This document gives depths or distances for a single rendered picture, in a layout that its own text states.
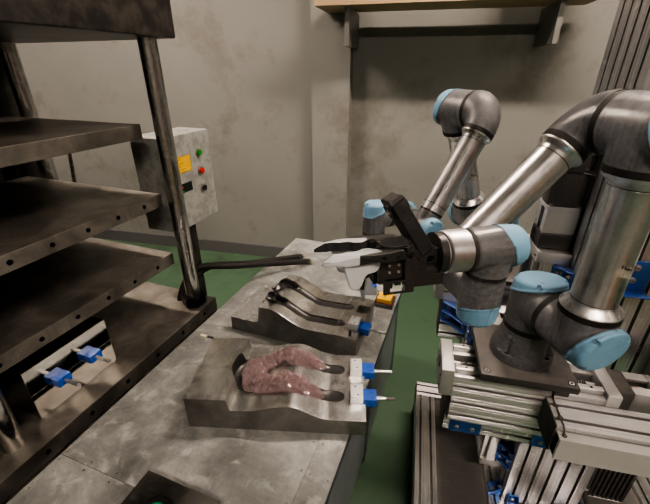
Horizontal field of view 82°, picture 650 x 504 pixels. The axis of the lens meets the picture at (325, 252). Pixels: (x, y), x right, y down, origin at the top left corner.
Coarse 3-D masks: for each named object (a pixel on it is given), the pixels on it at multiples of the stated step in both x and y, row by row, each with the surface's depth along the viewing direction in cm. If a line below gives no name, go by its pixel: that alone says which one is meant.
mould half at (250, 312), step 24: (264, 288) 162; (288, 288) 148; (312, 288) 154; (240, 312) 146; (264, 312) 137; (288, 312) 137; (312, 312) 142; (336, 312) 142; (264, 336) 142; (288, 336) 138; (312, 336) 134; (336, 336) 130; (360, 336) 134
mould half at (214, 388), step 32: (224, 352) 118; (256, 352) 124; (320, 352) 125; (192, 384) 106; (224, 384) 106; (320, 384) 113; (192, 416) 105; (224, 416) 104; (256, 416) 103; (288, 416) 103; (320, 416) 103; (352, 416) 103
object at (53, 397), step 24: (72, 336) 118; (96, 336) 124; (24, 360) 108; (48, 360) 110; (72, 360) 117; (0, 384) 111; (24, 384) 105; (48, 384) 111; (24, 408) 112; (48, 408) 112
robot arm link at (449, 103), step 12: (444, 96) 122; (456, 96) 118; (468, 96) 114; (444, 108) 121; (456, 108) 117; (444, 120) 123; (456, 120) 119; (444, 132) 127; (456, 132) 123; (468, 180) 134; (468, 192) 137; (480, 192) 140; (456, 204) 142; (468, 204) 139; (456, 216) 146
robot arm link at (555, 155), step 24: (600, 96) 67; (576, 120) 70; (552, 144) 72; (576, 144) 70; (528, 168) 74; (552, 168) 72; (504, 192) 75; (528, 192) 74; (480, 216) 76; (504, 216) 75
